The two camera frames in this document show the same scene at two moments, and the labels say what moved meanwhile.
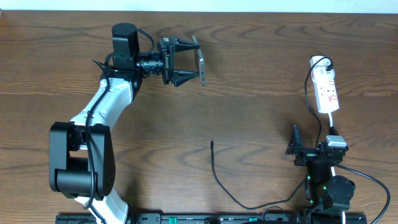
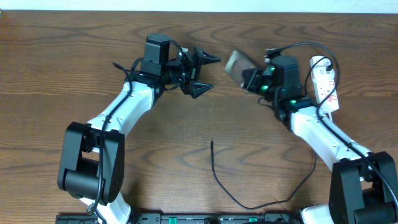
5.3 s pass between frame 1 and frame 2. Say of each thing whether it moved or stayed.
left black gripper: moved
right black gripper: moved
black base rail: stayed
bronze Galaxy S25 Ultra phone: moved
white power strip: stayed
